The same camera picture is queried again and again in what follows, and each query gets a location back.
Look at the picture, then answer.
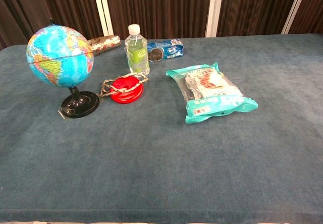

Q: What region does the blue desk globe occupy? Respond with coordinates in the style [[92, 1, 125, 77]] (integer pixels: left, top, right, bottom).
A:
[[26, 18, 101, 120]]

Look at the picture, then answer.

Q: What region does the red plastic disc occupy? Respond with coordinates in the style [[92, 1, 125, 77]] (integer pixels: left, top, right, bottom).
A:
[[109, 74, 145, 104]]

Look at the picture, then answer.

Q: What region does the teal snack bag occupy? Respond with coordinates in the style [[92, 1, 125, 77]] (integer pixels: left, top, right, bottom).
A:
[[166, 62, 259, 125]]

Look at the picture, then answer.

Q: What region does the blue cookie pack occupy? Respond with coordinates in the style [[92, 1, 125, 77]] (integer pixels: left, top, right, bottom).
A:
[[147, 38, 184, 63]]

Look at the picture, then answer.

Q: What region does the clear bottle with white cap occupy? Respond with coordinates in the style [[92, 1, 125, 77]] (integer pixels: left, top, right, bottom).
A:
[[124, 24, 151, 75]]

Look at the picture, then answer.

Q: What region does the blue-green table cloth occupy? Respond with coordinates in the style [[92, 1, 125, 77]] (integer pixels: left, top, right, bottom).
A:
[[0, 33, 323, 223]]

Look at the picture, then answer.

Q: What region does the brown silver snack roll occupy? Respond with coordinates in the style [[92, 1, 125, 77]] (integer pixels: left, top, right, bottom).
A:
[[87, 34, 121, 57]]

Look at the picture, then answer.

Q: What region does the brown pleated curtain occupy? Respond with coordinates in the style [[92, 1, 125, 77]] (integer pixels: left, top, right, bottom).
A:
[[0, 0, 323, 50]]

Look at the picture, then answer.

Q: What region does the braided beige rope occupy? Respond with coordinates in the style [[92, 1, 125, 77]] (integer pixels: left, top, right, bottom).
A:
[[100, 72, 149, 98]]

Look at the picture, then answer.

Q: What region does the white frame post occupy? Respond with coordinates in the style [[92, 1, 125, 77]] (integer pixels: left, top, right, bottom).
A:
[[281, 0, 310, 35], [91, 0, 115, 37], [205, 0, 225, 38]]

